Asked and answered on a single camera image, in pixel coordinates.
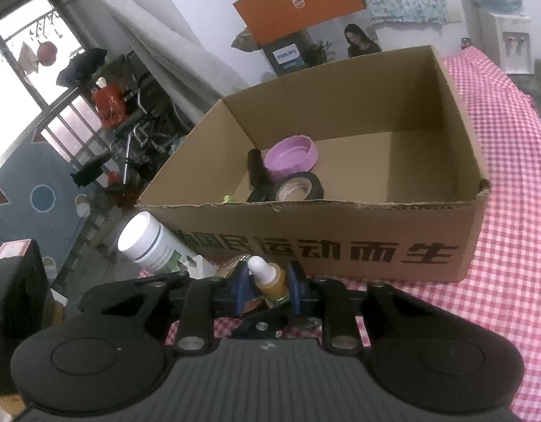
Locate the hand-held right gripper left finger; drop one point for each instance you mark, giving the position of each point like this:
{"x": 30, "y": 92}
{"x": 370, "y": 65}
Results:
{"x": 239, "y": 286}

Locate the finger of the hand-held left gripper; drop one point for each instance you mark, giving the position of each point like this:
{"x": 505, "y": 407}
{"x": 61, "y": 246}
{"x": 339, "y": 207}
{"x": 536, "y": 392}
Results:
{"x": 270, "y": 321}

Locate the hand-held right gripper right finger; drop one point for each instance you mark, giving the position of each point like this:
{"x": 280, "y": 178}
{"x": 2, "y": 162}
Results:
{"x": 296, "y": 289}

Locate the amber dropper bottle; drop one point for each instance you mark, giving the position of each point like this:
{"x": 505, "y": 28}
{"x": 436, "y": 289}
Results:
{"x": 270, "y": 279}

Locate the large cardboard box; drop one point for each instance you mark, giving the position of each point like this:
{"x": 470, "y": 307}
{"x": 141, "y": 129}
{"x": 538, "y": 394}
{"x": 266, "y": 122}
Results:
{"x": 340, "y": 246}

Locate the white pill bottle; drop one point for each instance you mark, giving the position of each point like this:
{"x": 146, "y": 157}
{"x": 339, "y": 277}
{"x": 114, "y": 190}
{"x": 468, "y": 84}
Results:
{"x": 147, "y": 237}

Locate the black cylinder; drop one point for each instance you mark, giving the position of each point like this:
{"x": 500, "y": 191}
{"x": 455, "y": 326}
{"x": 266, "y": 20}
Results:
{"x": 256, "y": 167}

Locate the blue cloth with shapes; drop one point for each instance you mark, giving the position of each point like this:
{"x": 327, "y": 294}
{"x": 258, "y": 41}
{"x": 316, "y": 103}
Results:
{"x": 15, "y": 228}

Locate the small green bottle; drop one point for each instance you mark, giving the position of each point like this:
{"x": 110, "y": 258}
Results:
{"x": 227, "y": 198}

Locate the white cup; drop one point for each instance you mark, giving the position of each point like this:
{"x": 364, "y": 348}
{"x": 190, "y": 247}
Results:
{"x": 82, "y": 205}

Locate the purple plastic lid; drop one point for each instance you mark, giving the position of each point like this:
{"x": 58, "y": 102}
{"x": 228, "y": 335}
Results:
{"x": 292, "y": 154}

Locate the black rag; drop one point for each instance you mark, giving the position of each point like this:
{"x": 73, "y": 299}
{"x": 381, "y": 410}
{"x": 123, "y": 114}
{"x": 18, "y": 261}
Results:
{"x": 90, "y": 170}

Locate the red plastic bag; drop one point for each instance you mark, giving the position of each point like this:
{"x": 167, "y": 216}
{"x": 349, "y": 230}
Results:
{"x": 109, "y": 105}

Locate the barred window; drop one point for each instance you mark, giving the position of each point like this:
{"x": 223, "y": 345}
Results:
{"x": 15, "y": 66}

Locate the black hanging garment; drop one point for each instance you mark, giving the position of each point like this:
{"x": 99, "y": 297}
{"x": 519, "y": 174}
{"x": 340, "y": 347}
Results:
{"x": 83, "y": 66}

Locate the pink checkered cloth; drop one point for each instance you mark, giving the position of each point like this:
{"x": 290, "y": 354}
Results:
{"x": 508, "y": 140}

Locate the white curtain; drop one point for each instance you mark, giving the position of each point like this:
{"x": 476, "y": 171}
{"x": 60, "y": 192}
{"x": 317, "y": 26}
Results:
{"x": 164, "y": 35}

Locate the orange-flap printed carton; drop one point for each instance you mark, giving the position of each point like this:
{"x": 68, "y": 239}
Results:
{"x": 296, "y": 4}

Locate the white water dispenser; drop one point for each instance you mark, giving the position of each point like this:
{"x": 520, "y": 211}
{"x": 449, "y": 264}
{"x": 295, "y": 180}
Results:
{"x": 494, "y": 39}

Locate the metal-frame cart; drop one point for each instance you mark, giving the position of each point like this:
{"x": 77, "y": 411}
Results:
{"x": 129, "y": 149}

